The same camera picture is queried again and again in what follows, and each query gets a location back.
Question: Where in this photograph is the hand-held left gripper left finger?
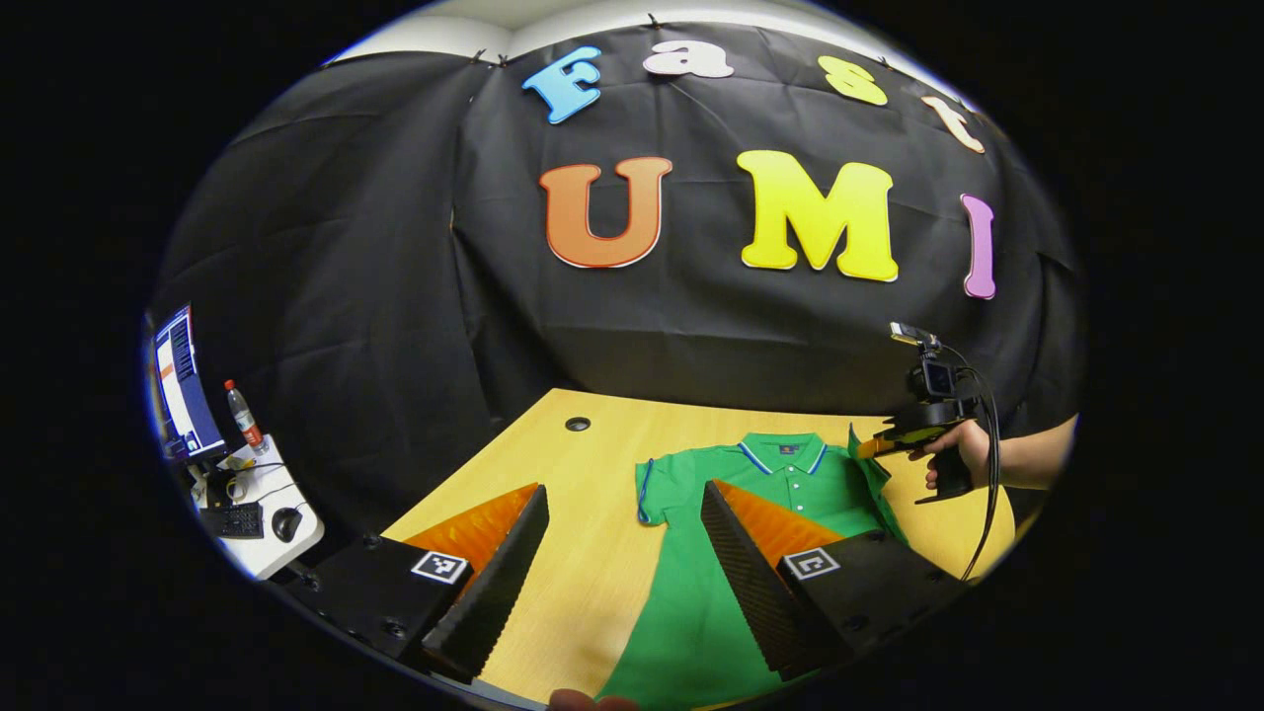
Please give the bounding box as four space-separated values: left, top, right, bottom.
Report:
284 482 552 686

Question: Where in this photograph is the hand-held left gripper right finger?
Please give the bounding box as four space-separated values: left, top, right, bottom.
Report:
699 479 976 684

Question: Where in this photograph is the green T-shirt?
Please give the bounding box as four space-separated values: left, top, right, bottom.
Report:
597 427 909 711

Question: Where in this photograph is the white side desk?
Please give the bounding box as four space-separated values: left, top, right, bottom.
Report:
186 434 327 582

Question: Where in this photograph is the black keyboard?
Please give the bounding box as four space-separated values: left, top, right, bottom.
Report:
197 502 266 540

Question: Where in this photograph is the clear plastic water bottle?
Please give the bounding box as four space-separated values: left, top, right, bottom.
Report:
223 379 269 455

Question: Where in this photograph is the black backdrop cloth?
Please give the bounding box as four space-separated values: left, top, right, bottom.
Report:
148 20 1087 564

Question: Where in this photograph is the computer monitor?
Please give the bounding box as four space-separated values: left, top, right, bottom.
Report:
148 304 228 462

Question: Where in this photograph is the row of black cloth clips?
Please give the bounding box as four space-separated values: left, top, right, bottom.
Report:
472 12 663 66

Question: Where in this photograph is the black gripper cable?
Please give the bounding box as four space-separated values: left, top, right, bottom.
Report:
933 341 1004 584

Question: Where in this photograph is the desk cable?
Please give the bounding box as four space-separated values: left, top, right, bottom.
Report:
222 456 297 507

